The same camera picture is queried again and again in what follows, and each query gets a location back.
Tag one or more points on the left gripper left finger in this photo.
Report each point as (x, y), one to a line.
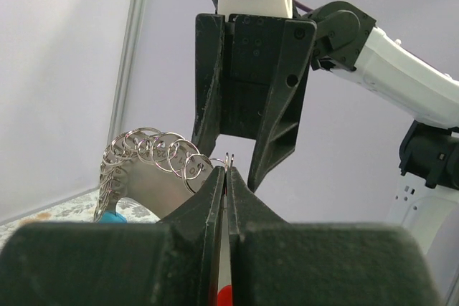
(174, 261)

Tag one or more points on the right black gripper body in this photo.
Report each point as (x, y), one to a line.
(250, 54)

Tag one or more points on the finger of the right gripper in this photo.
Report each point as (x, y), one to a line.
(276, 138)
(209, 46)

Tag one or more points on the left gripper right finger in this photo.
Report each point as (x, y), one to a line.
(274, 262)

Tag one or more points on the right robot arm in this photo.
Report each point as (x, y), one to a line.
(349, 44)

